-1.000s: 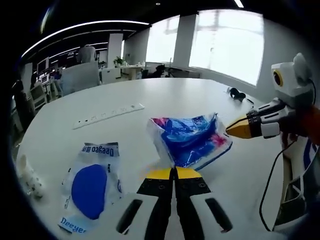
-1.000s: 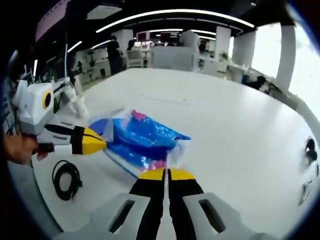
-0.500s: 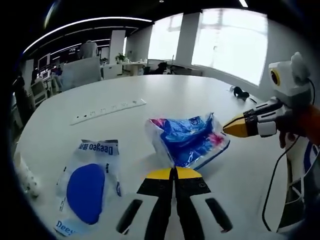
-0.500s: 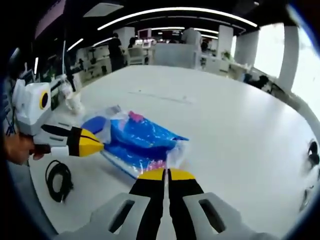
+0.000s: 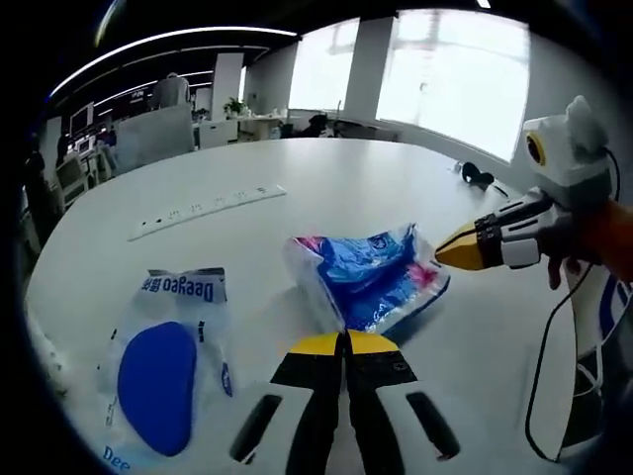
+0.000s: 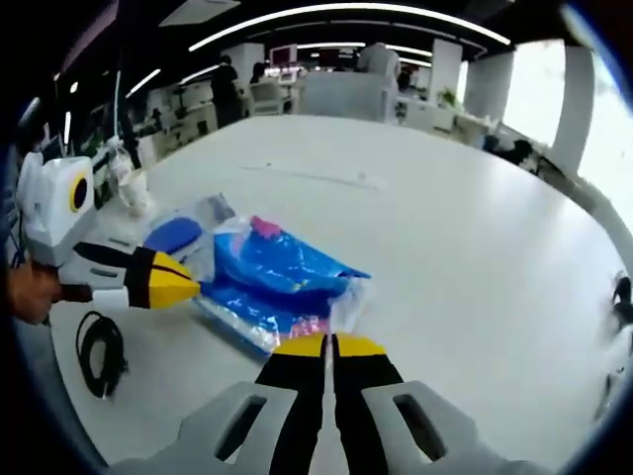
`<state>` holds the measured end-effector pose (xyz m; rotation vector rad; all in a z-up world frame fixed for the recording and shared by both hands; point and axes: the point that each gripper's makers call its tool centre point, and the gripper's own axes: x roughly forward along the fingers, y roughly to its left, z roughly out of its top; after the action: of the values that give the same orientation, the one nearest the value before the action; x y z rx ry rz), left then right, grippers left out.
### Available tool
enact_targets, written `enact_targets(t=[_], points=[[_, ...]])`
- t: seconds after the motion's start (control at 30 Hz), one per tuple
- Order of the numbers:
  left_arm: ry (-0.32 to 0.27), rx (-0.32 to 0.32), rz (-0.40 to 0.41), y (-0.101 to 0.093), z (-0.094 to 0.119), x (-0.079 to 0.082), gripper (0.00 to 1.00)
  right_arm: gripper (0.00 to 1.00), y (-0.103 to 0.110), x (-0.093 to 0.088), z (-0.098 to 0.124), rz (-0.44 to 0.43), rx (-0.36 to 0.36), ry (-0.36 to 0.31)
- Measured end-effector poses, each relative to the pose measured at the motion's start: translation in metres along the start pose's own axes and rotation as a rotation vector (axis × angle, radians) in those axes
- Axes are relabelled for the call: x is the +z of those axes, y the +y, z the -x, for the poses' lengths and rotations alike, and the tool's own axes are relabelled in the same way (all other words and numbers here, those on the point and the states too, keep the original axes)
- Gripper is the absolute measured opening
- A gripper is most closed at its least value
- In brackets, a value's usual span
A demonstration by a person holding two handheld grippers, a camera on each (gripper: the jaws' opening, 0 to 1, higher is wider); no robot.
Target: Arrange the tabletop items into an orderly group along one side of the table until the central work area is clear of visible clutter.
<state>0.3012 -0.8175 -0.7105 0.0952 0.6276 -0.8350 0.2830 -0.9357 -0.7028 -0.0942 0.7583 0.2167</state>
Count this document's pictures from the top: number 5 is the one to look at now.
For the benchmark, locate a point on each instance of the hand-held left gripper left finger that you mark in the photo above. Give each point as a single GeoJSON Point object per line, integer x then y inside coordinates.
{"type": "Point", "coordinates": [316, 396]}

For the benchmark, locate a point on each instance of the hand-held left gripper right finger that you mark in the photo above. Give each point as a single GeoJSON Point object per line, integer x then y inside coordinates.
{"type": "Point", "coordinates": [376, 396]}

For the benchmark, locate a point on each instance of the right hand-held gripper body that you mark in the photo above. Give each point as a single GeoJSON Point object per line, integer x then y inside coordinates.
{"type": "Point", "coordinates": [573, 158]}

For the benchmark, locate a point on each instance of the blue tissue pack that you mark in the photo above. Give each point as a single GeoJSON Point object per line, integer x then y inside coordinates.
{"type": "Point", "coordinates": [366, 277]}

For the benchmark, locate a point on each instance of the white wipes packet blue oval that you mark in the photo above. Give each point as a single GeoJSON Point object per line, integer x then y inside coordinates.
{"type": "Point", "coordinates": [158, 386]}

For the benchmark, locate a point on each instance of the person's right hand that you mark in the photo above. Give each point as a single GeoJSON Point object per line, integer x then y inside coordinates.
{"type": "Point", "coordinates": [588, 237]}

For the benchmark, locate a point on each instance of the black headphones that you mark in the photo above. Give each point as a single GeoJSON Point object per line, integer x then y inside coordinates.
{"type": "Point", "coordinates": [475, 174]}

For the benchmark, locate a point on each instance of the white power strip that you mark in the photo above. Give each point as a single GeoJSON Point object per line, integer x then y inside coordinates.
{"type": "Point", "coordinates": [207, 210]}

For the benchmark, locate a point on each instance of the dark bulky object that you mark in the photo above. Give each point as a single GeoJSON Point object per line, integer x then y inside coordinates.
{"type": "Point", "coordinates": [315, 124]}

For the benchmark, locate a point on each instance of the green potted plant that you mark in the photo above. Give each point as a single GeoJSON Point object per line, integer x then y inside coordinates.
{"type": "Point", "coordinates": [235, 108]}

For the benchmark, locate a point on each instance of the grey desk partition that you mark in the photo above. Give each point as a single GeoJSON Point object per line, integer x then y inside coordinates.
{"type": "Point", "coordinates": [153, 136]}

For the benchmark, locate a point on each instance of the curved ceiling light strip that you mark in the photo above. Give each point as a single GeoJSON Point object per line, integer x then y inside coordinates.
{"type": "Point", "coordinates": [163, 42]}

